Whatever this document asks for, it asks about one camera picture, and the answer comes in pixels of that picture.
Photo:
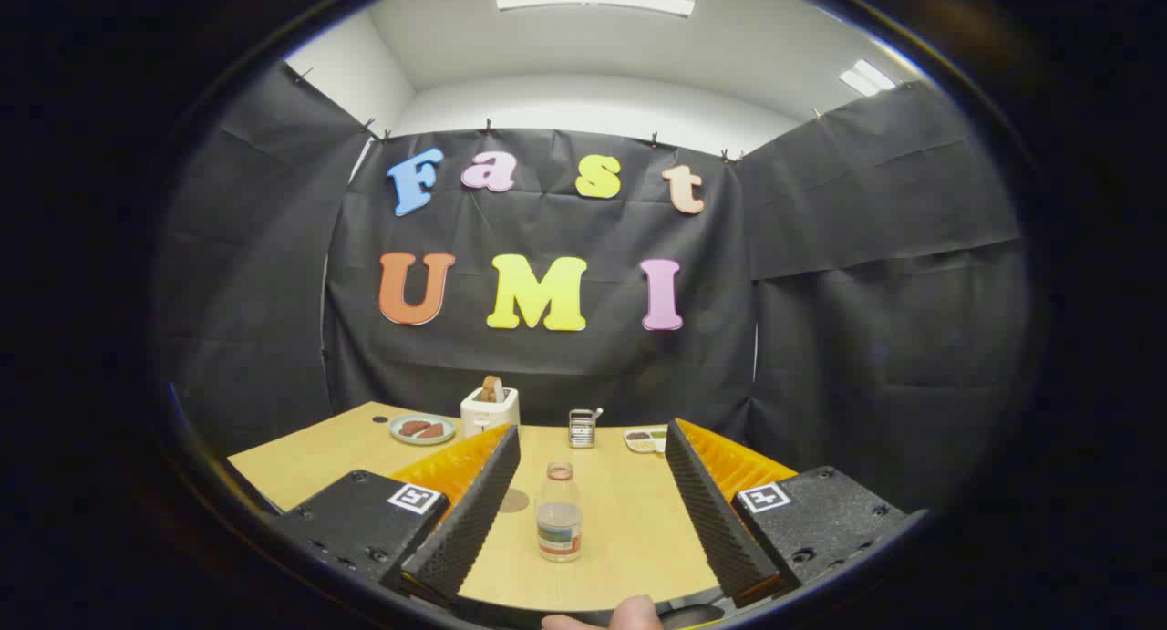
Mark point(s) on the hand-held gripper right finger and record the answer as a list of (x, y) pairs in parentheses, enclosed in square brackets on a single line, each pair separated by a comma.
[(716, 521)]

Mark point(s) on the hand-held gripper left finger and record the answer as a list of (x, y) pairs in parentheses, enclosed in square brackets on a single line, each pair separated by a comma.
[(474, 521)]

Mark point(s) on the round brown coaster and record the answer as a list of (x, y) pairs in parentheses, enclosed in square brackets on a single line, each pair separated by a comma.
[(516, 500)]

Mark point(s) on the clear plastic juice bottle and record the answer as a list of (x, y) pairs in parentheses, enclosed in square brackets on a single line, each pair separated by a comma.
[(559, 521)]

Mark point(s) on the wooden table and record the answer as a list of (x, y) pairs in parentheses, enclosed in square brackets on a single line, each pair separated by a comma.
[(629, 521)]

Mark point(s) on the white toaster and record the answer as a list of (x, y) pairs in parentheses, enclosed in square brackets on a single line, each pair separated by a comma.
[(488, 416)]

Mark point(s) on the brown meat slices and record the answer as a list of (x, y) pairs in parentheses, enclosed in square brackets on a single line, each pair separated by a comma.
[(422, 428)]

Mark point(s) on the white divided food tray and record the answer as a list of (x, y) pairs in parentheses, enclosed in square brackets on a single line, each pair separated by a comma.
[(643, 439)]

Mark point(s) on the pale green plate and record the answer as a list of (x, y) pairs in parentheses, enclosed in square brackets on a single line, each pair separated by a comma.
[(398, 433)]

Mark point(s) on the toasted bread slice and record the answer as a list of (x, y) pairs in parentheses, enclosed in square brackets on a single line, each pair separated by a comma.
[(492, 389)]

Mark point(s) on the small metal rack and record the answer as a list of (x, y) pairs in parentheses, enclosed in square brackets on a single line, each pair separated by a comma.
[(581, 429)]

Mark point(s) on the black backdrop cloth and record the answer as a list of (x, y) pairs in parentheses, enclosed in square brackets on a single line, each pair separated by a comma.
[(547, 366)]

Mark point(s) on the small ceiling light panel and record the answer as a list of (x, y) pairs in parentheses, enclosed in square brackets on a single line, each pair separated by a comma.
[(866, 77)]

